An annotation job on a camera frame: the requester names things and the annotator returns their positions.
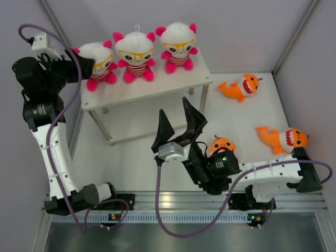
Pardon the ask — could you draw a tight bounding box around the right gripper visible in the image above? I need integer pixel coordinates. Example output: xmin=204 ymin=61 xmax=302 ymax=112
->
xmin=153 ymin=98 xmax=213 ymax=186

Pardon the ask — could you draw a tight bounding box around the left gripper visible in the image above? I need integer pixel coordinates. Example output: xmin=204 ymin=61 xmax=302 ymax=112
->
xmin=37 ymin=48 xmax=95 ymax=95

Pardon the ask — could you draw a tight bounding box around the orange shark plush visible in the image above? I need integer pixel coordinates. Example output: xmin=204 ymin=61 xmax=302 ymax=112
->
xmin=217 ymin=73 xmax=263 ymax=102
xmin=256 ymin=126 xmax=309 ymax=154
xmin=207 ymin=135 xmax=237 ymax=154

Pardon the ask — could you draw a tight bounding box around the pink white plush with glasses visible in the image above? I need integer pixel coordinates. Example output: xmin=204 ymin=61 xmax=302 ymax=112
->
xmin=155 ymin=22 xmax=198 ymax=74

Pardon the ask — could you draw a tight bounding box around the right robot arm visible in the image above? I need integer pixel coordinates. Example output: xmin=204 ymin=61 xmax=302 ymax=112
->
xmin=151 ymin=97 xmax=322 ymax=208

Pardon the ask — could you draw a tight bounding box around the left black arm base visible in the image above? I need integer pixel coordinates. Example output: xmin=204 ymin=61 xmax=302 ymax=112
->
xmin=110 ymin=193 xmax=136 ymax=211

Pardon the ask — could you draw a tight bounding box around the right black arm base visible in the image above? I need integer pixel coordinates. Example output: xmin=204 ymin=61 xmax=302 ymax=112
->
xmin=228 ymin=185 xmax=276 ymax=211

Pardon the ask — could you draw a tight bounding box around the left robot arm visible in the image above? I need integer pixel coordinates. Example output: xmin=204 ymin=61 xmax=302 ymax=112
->
xmin=12 ymin=49 xmax=119 ymax=216

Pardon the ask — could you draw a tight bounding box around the white two-tier shelf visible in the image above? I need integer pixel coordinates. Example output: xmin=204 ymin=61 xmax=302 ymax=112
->
xmin=79 ymin=54 xmax=213 ymax=144

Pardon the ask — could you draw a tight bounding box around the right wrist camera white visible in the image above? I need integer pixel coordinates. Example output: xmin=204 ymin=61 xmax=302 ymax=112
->
xmin=158 ymin=142 xmax=190 ymax=163

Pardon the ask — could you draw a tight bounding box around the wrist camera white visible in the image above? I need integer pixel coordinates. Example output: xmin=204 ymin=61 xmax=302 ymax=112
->
xmin=158 ymin=142 xmax=190 ymax=163
xmin=31 ymin=32 xmax=61 ymax=60

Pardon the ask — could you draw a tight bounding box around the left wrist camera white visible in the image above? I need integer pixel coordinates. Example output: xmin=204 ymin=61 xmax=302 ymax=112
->
xmin=31 ymin=32 xmax=61 ymax=60

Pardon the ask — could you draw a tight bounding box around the aluminium front rail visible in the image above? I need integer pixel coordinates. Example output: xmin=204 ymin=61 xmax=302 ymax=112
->
xmin=133 ymin=191 xmax=328 ymax=212

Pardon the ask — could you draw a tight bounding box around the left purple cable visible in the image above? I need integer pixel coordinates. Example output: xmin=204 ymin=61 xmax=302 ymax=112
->
xmin=17 ymin=24 xmax=130 ymax=236

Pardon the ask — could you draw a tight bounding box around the slotted cable duct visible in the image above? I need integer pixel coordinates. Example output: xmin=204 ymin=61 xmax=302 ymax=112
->
xmin=52 ymin=212 xmax=253 ymax=224

